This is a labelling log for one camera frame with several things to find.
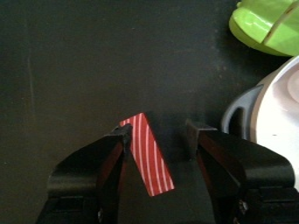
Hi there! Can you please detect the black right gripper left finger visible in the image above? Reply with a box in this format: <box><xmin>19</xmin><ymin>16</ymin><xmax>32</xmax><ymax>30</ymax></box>
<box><xmin>35</xmin><ymin>123</ymin><xmax>134</xmax><ymax>224</ymax></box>

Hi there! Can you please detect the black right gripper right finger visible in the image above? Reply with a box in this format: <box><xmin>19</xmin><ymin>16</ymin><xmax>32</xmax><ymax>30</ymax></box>
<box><xmin>184</xmin><ymin>118</ymin><xmax>299</xmax><ymax>224</ymax></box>

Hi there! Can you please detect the red white-striped tuna sushi toy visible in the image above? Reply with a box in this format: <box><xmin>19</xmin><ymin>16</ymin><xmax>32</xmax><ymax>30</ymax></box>
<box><xmin>118</xmin><ymin>112</ymin><xmax>175</xmax><ymax>197</ymax></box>

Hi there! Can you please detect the white pot with grey handles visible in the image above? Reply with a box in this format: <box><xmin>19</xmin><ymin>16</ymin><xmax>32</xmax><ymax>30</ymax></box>
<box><xmin>220</xmin><ymin>55</ymin><xmax>299</xmax><ymax>192</ymax></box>

